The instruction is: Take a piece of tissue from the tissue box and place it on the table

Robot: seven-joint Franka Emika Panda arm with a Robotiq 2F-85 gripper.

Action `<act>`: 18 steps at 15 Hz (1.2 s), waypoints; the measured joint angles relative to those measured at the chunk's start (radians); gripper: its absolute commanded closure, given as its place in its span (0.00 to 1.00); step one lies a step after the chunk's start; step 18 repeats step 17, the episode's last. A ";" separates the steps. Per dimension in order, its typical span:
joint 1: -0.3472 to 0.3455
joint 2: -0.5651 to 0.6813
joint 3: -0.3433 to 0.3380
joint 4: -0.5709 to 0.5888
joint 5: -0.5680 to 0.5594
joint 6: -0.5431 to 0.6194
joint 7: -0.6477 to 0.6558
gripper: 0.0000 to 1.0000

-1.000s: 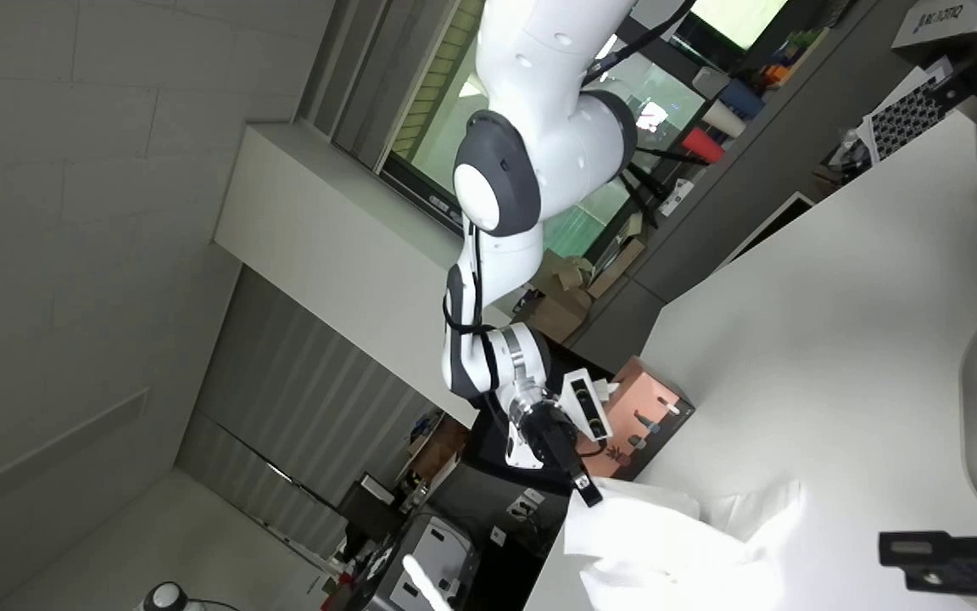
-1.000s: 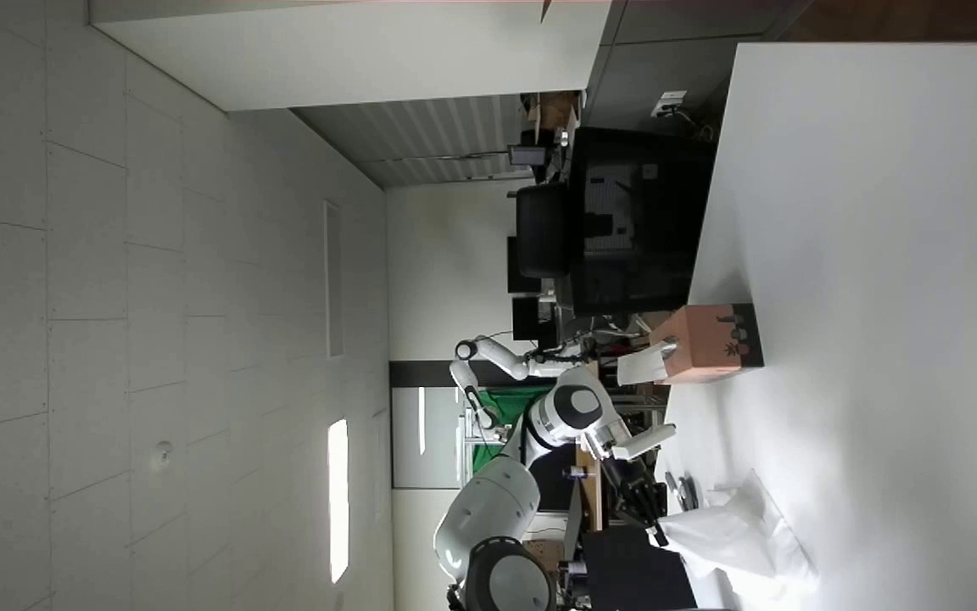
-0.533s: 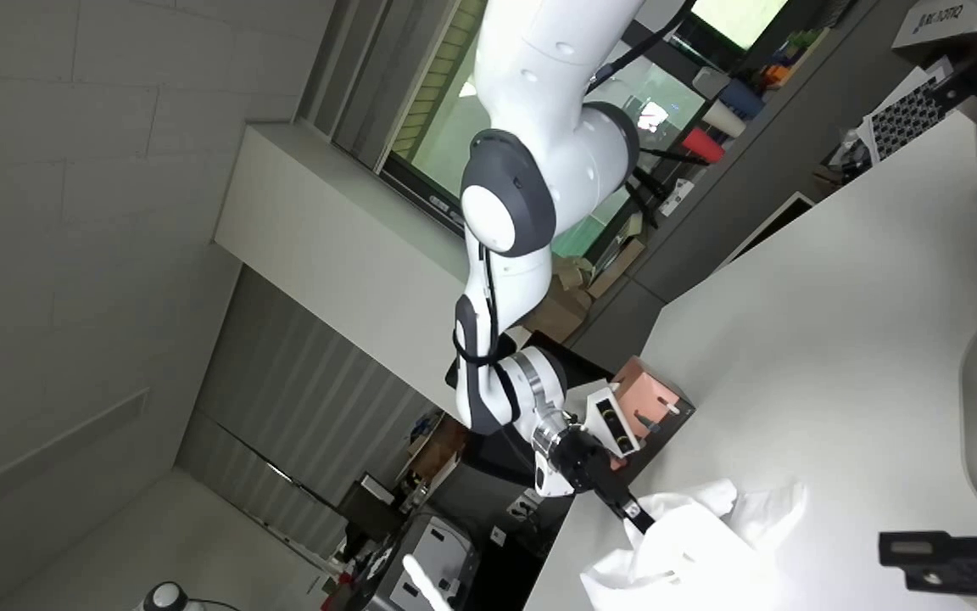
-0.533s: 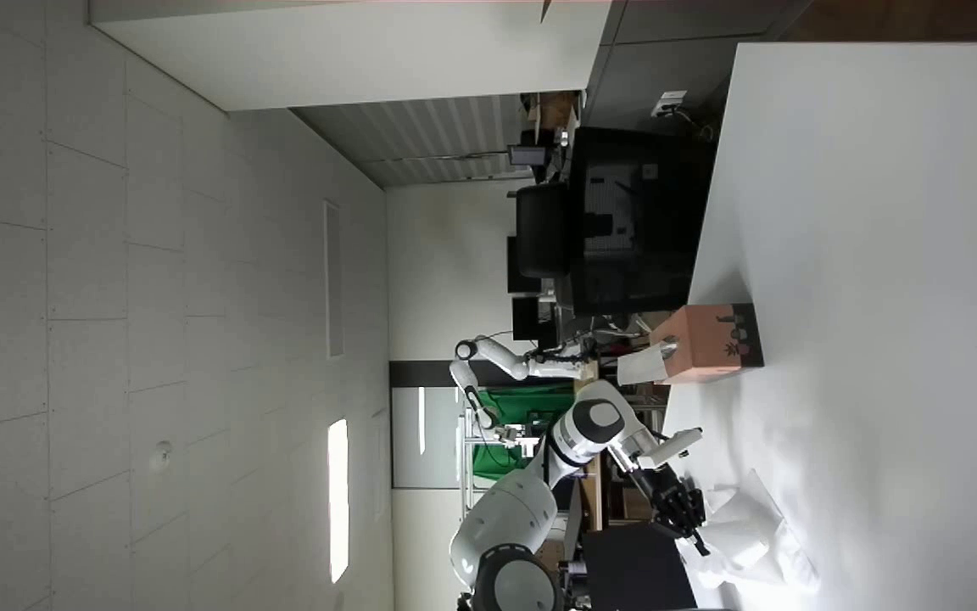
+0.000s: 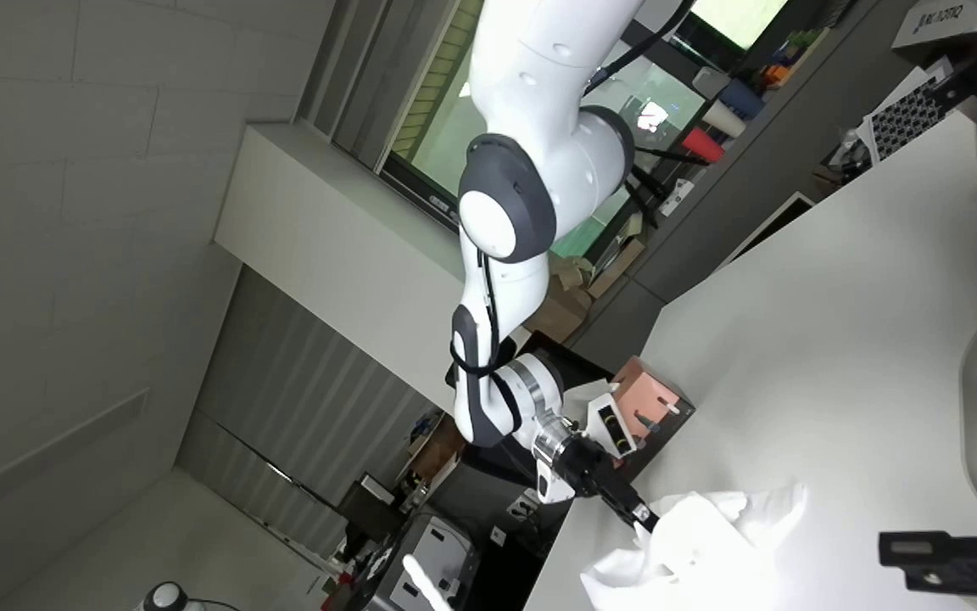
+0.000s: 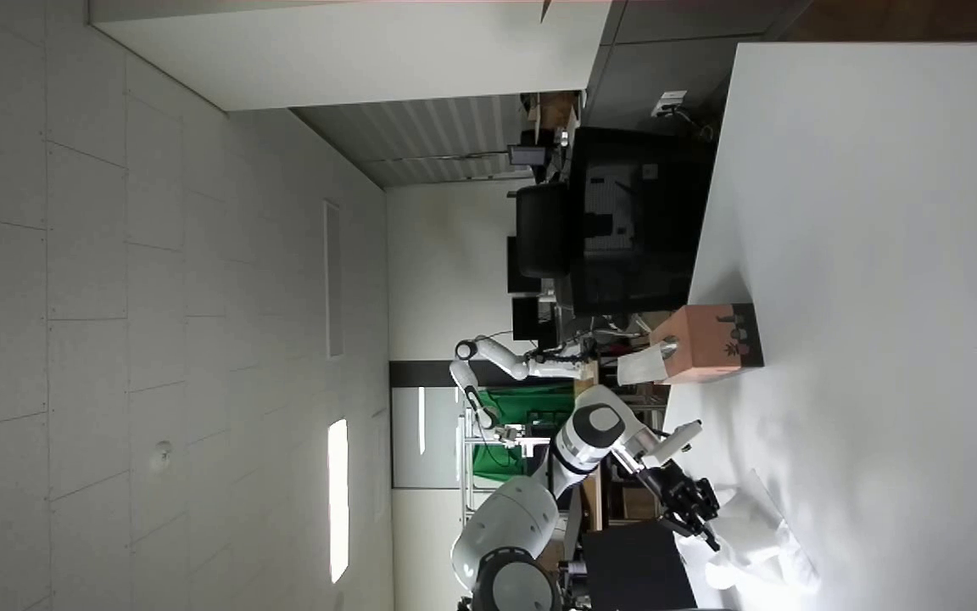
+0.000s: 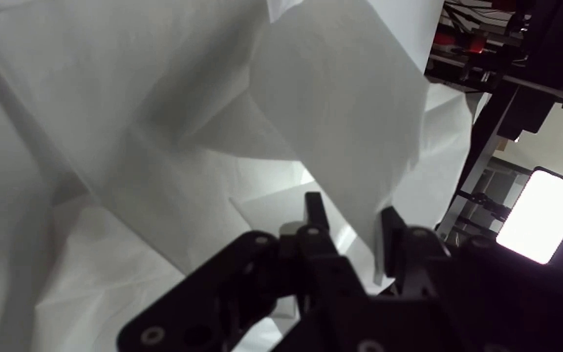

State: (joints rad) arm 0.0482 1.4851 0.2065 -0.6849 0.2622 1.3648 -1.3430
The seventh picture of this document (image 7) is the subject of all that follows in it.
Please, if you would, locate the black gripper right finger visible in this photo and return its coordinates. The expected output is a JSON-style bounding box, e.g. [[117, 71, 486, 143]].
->
[[377, 205, 416, 278]]

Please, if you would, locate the crumpled white tissue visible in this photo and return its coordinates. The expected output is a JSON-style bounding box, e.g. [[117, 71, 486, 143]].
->
[[0, 0, 477, 352]]

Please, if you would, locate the bright computer monitor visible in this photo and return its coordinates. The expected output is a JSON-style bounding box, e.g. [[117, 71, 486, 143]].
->
[[494, 166, 563, 268]]

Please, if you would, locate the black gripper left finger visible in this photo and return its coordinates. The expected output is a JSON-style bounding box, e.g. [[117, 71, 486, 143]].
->
[[301, 190, 334, 239]]

